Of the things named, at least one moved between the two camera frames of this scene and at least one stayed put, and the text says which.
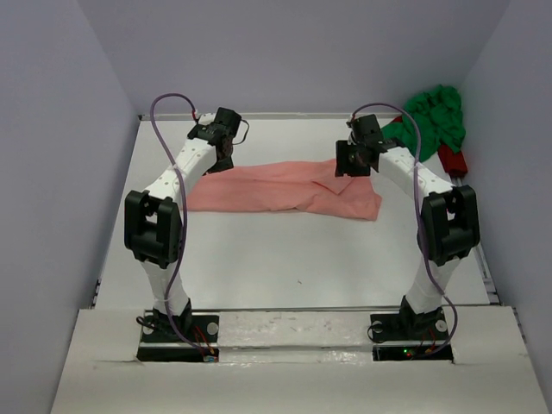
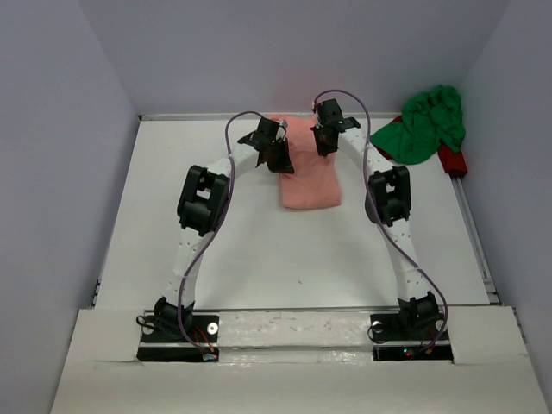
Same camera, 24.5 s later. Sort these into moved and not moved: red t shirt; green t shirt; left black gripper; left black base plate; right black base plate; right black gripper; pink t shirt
Moved: left black gripper; pink t shirt; right black gripper
Not moved: green t shirt; left black base plate; red t shirt; right black base plate
